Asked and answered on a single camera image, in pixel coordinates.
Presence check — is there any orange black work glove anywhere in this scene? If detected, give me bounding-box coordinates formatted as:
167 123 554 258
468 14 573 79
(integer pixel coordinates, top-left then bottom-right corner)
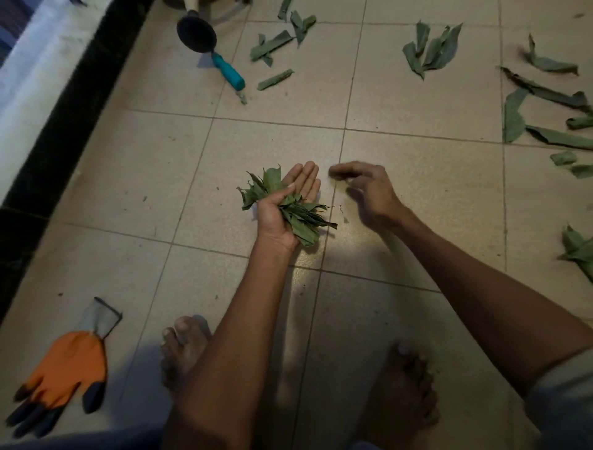
5 330 109 440

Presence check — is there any person's right forearm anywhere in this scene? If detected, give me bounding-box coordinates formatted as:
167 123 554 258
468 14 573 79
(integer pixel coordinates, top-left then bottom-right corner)
389 208 593 399

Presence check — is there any grey glove packaging card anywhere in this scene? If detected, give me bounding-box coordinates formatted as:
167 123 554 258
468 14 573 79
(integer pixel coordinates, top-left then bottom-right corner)
74 296 124 340

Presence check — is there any person's grey shirt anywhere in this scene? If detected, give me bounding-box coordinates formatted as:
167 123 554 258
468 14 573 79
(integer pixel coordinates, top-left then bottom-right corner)
526 348 593 450

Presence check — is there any person's left foot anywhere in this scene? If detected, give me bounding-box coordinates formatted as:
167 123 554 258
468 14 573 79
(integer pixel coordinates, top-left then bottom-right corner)
159 315 213 390

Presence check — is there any person's left hand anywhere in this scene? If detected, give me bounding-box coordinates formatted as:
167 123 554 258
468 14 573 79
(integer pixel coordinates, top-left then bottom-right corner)
256 161 323 253

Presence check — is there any person's left forearm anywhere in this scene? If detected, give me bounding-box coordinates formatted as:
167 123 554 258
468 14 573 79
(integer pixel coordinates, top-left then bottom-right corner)
159 236 302 450

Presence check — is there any person's right hand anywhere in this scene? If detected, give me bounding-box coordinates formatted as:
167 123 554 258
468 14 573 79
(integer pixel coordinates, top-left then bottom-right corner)
327 161 408 232

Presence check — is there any narrow teal handled trowel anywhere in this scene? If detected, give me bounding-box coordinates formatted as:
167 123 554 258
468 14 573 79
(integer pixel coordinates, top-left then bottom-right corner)
211 51 249 106

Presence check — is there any beige plastic watering can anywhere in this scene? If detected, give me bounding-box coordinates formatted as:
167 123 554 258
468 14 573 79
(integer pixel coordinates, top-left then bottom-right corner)
162 0 253 54

